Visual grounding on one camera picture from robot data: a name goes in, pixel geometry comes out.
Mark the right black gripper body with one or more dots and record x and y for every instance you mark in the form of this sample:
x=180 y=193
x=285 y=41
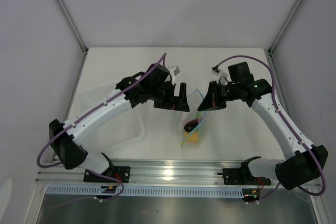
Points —
x=229 y=92

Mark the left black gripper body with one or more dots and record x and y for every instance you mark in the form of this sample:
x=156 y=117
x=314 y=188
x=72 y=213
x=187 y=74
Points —
x=164 y=99

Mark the clear zip top bag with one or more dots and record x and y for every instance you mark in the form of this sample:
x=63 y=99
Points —
x=194 y=99

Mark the purple toy eggplant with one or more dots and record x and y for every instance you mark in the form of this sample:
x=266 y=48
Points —
x=192 y=124

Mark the yellow toy lemon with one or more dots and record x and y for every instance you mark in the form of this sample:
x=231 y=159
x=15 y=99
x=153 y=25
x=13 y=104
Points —
x=191 y=138

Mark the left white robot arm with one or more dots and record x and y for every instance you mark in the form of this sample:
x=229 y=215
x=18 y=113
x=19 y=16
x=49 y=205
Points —
x=157 y=84

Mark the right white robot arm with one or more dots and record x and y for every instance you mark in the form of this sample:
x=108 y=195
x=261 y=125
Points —
x=303 y=160

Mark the white perforated plastic basket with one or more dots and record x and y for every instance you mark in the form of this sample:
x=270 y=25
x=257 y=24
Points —
x=125 y=129

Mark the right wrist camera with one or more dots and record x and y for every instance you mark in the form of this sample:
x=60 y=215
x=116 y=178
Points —
x=218 y=72

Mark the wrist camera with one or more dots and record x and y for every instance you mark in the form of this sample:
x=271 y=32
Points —
x=174 y=71
x=218 y=72

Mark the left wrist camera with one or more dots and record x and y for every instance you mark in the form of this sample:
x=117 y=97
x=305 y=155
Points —
x=174 y=71

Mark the aluminium mounting rail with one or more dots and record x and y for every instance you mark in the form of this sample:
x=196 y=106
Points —
x=150 y=173

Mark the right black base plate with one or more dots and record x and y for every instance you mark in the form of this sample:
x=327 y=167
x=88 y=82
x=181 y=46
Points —
x=242 y=176

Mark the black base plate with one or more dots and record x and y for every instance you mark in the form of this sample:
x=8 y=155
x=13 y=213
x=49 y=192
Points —
x=242 y=176
x=120 y=173

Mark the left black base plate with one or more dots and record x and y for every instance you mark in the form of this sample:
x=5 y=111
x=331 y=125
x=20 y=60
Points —
x=120 y=173

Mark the white slotted cable duct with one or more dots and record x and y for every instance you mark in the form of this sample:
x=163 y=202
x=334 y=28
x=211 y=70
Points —
x=149 y=191

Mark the right aluminium frame post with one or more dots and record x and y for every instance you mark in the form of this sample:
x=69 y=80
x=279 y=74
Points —
x=290 y=18

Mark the aluminium frame post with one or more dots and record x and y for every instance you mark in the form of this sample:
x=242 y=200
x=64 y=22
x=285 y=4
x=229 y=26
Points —
x=71 y=24
x=290 y=18

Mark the left aluminium frame post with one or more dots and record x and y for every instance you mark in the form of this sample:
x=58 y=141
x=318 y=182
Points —
x=71 y=24

